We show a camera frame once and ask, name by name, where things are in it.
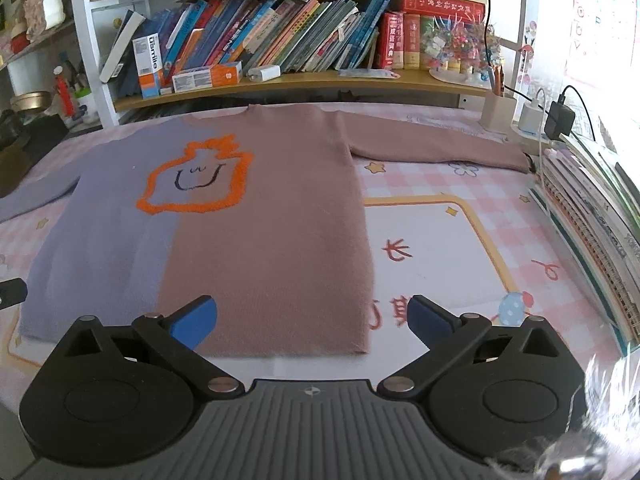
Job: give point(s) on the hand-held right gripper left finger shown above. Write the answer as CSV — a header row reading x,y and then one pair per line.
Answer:
x,y
192,322

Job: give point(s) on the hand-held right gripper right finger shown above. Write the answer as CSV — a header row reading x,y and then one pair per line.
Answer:
x,y
425,317

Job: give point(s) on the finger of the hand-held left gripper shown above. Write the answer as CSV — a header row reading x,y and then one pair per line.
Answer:
x,y
12,292

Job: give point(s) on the purple and pink sweater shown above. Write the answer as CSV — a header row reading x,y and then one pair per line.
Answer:
x,y
280,210

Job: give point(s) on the pink checked printed table mat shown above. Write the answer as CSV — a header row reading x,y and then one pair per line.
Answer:
x,y
430,240

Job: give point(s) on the olive cloth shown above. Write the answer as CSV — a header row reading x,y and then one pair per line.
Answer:
x,y
14,172

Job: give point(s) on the brass bowl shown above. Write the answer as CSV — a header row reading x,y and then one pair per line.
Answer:
x,y
31,101

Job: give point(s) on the stack of thin books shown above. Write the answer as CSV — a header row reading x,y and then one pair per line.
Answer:
x,y
585,200

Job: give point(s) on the white green small bottle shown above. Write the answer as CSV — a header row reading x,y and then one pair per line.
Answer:
x,y
87,107

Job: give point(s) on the white power strip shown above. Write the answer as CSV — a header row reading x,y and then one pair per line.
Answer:
x,y
525,139

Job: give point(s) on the red bottle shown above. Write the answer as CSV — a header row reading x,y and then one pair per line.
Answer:
x,y
64,92

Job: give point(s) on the beige pen holder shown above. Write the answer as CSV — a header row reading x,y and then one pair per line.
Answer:
x,y
499,112

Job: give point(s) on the white container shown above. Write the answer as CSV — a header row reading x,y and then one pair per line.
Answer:
x,y
30,74

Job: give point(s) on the black power adapter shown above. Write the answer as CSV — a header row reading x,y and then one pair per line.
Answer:
x,y
559,120

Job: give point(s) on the orange white long box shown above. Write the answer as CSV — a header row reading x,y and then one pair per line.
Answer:
x,y
207,77

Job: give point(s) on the light blue flat packet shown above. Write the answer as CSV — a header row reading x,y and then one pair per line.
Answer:
x,y
372,74

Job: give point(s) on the white side shelf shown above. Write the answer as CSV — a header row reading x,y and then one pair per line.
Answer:
x,y
45,42

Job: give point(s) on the white blue orange box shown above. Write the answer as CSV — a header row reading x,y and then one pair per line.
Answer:
x,y
149,67

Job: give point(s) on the white charger plug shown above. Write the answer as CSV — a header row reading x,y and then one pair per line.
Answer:
x,y
265,73

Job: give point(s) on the colourful flower ornament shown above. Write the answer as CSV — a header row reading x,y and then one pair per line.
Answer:
x,y
460,45

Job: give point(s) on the white vase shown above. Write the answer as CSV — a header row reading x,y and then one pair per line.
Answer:
x,y
52,2

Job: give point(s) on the row of colourful books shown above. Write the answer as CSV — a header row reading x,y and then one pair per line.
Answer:
x,y
300,30

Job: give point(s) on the white frame wooden bookshelf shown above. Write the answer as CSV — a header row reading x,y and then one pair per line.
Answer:
x,y
320,82

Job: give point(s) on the alphabet wall poster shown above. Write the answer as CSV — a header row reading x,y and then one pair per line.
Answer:
x,y
600,15

